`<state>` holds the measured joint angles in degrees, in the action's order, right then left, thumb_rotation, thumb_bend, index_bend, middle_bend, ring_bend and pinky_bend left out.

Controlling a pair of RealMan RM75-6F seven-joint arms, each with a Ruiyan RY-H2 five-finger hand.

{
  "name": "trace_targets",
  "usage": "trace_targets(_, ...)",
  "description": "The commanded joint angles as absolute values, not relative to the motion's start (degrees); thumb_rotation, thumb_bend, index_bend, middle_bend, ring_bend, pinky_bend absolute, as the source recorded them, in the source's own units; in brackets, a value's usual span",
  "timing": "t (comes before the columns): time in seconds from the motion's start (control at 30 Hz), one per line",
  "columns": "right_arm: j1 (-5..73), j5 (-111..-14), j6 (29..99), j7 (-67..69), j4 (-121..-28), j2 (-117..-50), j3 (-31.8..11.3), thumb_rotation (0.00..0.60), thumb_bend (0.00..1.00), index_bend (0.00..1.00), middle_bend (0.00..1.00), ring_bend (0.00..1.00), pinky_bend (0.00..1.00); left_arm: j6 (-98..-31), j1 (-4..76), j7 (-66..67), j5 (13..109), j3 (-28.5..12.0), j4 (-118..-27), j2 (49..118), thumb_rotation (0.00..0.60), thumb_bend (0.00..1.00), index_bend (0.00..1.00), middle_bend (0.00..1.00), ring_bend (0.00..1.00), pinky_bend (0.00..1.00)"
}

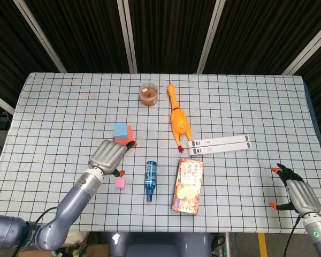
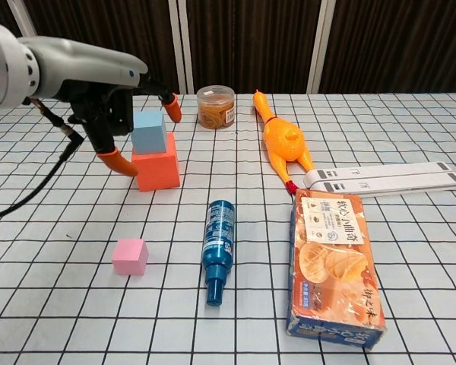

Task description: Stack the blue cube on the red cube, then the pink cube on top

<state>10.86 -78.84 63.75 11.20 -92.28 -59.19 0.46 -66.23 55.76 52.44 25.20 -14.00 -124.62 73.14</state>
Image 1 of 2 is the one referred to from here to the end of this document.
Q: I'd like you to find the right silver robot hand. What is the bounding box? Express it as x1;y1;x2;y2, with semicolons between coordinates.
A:
269;163;321;216

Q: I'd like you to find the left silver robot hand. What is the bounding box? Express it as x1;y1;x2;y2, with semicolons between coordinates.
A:
88;139;136;178

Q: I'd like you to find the medium blue foam cube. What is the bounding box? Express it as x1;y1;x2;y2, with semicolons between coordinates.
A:
113;123;128;141

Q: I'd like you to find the small pink foam cube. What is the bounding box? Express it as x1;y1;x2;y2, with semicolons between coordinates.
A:
114;178;127;191

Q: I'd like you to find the large orange foam cube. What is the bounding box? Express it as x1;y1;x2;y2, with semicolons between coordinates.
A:
114;125;138;148

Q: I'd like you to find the blue spray bottle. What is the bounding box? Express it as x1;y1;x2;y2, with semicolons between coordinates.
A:
144;161;158;203

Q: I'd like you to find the clear jar of rubber bands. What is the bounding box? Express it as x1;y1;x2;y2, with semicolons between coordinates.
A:
139;82;159;107

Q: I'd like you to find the orange rubber chicken toy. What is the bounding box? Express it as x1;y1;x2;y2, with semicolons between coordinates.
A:
167;82;193;153

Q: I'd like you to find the white plastic bag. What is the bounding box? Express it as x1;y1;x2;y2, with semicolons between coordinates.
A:
64;230;89;246

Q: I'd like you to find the orange cookie box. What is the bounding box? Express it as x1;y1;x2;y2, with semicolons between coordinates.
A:
171;157;204;216

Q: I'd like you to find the metal table leg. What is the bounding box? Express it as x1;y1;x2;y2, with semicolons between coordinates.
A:
224;232;232;257

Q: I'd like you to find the white power strip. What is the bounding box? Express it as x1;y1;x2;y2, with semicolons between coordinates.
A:
188;141;253;156
186;134;251;149

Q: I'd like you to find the cardboard box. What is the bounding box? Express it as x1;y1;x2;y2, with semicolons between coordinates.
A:
18;240;109;257

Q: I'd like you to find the blue-grey robot torso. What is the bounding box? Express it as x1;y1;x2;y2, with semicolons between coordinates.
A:
106;231;213;257

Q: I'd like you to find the white black-grid tablecloth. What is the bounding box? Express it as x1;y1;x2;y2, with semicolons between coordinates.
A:
0;71;321;233

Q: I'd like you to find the dark pleated curtain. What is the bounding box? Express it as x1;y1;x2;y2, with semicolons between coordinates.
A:
0;0;321;161

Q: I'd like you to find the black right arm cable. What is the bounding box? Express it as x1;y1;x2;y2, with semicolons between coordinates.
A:
282;216;302;257

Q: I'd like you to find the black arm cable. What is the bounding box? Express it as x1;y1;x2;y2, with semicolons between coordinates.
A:
282;216;302;257
12;206;58;257

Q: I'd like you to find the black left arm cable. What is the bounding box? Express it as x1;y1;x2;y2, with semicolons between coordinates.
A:
12;206;58;257

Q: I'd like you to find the white double frame post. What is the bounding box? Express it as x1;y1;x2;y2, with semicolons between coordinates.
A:
116;0;139;73

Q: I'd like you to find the white slanted frame post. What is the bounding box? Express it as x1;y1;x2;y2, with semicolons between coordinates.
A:
12;0;67;73

